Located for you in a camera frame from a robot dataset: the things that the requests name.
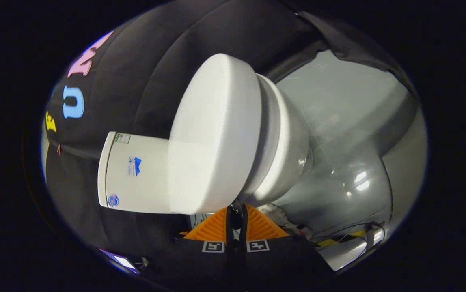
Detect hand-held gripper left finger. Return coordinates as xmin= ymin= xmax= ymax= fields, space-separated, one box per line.
xmin=142 ymin=206 xmax=236 ymax=285

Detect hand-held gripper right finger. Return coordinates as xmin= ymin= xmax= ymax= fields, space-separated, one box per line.
xmin=237 ymin=203 xmax=336 ymax=287

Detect black lid handle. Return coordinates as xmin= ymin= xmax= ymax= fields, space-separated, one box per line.
xmin=231 ymin=198 xmax=245 ymax=221

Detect white toilet lid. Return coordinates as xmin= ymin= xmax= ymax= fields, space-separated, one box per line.
xmin=168 ymin=53 xmax=263 ymax=215

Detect white toilet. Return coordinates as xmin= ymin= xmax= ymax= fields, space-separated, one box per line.
xmin=97 ymin=73 xmax=313 ymax=214

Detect white toilet seat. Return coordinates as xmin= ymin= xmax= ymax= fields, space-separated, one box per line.
xmin=241 ymin=74 xmax=287 ymax=196

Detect white crumpled bundle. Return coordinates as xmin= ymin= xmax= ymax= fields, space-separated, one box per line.
xmin=257 ymin=203 xmax=313 ymax=240

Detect yellow black striped strip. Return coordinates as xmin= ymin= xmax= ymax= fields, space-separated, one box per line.
xmin=315 ymin=230 xmax=368 ymax=247

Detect black backdrop cloth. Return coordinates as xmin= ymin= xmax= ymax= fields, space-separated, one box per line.
xmin=40 ymin=0 xmax=420 ymax=262

